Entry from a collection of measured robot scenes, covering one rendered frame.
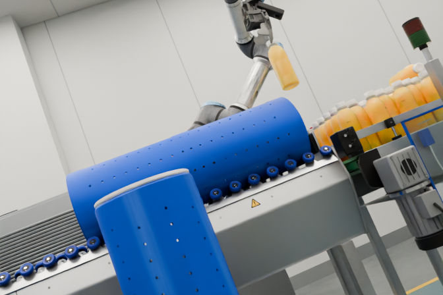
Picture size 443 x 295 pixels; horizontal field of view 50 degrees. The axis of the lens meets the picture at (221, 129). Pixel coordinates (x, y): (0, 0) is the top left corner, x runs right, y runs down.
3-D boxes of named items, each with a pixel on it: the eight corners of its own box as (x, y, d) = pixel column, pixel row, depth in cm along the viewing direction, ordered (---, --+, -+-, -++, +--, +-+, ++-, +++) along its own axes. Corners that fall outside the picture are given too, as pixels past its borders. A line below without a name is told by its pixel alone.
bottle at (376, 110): (380, 145, 178) (358, 101, 181) (385, 143, 183) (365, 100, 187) (397, 137, 174) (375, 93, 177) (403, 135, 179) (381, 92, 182)
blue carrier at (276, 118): (98, 253, 180) (76, 185, 188) (300, 171, 198) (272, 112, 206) (84, 243, 153) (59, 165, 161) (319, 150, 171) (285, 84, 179)
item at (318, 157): (313, 167, 191) (300, 139, 193) (318, 164, 191) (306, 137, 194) (321, 162, 181) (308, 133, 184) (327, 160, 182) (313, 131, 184)
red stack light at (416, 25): (403, 39, 167) (399, 30, 168) (418, 34, 168) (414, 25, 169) (413, 31, 161) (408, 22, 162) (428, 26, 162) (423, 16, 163)
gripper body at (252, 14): (246, 33, 192) (239, 8, 196) (266, 31, 194) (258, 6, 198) (250, 23, 185) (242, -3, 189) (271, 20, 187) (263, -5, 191)
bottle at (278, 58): (302, 81, 183) (283, 41, 188) (293, 80, 177) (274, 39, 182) (289, 91, 187) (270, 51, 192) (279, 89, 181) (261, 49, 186)
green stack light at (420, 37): (410, 52, 166) (404, 40, 167) (425, 47, 168) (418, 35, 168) (420, 45, 160) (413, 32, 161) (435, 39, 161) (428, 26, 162)
